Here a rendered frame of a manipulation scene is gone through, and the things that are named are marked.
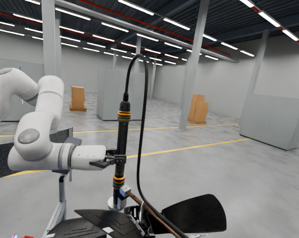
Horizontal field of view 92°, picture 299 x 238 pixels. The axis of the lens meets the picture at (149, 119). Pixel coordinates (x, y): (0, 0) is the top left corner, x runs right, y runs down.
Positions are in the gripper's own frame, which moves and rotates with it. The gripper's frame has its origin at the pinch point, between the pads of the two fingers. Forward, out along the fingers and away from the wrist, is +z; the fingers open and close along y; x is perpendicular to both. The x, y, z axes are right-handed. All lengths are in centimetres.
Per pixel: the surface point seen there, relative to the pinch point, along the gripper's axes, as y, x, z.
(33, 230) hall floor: -106, -150, -83
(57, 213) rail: -42, -64, -35
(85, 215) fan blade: 15.6, -8.2, -8.8
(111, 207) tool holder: 2.3, -19.5, -2.0
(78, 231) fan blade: -0.7, -32.5, -13.6
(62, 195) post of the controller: -52, -59, -35
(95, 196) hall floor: -154, -151, -22
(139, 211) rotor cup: 0.3, -25.0, 9.4
